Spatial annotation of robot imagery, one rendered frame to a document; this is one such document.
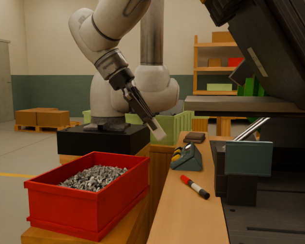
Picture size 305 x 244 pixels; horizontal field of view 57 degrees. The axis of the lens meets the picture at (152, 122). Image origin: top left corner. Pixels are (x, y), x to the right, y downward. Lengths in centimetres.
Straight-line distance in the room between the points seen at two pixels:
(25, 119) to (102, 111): 556
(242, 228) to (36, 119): 618
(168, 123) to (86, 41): 88
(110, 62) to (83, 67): 775
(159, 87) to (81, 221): 68
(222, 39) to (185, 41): 107
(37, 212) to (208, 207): 42
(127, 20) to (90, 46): 14
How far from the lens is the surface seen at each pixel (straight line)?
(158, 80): 120
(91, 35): 83
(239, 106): 54
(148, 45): 122
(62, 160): 127
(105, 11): 77
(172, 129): 159
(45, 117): 641
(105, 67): 83
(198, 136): 120
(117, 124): 124
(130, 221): 79
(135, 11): 75
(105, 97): 122
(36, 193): 77
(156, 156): 162
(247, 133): 67
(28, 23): 953
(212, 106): 54
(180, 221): 58
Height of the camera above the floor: 117
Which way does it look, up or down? 9 degrees down
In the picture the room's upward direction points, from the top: straight up
